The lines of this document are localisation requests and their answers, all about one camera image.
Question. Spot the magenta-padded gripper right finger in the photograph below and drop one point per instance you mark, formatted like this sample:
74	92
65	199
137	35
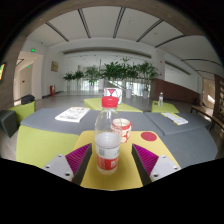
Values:
160	166

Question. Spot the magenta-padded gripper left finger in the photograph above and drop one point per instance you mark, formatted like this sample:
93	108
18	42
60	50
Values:
63	166

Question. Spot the clear red-capped water bottle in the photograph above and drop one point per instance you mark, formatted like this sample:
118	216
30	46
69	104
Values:
107	146

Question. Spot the small clear water bottle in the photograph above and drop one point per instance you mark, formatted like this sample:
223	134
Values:
160	100

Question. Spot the red and white cup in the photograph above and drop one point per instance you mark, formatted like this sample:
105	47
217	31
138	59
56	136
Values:
126	130

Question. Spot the yellow and white booklet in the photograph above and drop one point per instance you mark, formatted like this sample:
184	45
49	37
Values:
175	118

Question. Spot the white colourful magazine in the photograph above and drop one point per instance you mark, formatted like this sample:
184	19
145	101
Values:
72	114

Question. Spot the small lime green table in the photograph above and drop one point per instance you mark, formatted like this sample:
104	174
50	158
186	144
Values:
168	108

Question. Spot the lime green seat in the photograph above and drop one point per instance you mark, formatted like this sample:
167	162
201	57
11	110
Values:
23	111

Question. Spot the wide lime green table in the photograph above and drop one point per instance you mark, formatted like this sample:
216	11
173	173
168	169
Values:
93	104

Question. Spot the wooden bench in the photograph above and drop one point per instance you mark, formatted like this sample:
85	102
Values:
205	113

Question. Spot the red fire extinguisher box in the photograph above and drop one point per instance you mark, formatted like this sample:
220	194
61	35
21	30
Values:
52	90

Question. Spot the brown wooden reception counter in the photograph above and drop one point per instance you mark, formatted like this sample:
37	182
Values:
176	91

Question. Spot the white box with coloured triangles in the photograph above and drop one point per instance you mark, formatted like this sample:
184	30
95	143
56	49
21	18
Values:
112	91

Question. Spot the group of potted green plants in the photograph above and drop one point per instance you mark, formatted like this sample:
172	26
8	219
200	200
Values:
113	71

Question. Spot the green exit sign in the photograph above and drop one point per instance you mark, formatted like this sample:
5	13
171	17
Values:
32	50

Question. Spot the framed wall picture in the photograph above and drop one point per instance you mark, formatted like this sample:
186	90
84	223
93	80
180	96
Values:
54	66

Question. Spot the wall-mounted display screen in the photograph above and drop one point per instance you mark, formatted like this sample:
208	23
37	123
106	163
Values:
2	71

